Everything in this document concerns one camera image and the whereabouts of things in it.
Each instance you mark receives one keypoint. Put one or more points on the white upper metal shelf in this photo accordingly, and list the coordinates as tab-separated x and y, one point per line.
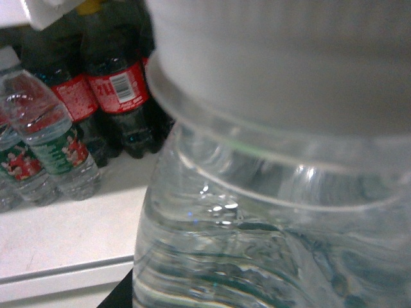
73	253

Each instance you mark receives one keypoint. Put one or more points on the cola bottle red label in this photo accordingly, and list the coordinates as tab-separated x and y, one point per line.
114	72
58	64

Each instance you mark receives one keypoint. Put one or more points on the right cola bottle red label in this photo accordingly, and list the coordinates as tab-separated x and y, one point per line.
58	64

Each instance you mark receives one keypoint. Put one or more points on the left cola bottle red label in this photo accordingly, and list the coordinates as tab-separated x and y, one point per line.
114	72

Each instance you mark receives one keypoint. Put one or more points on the right water bottle behind front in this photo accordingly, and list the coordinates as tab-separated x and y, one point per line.
45	125

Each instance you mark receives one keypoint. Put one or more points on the clear water bottle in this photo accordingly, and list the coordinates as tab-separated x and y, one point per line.
285	181

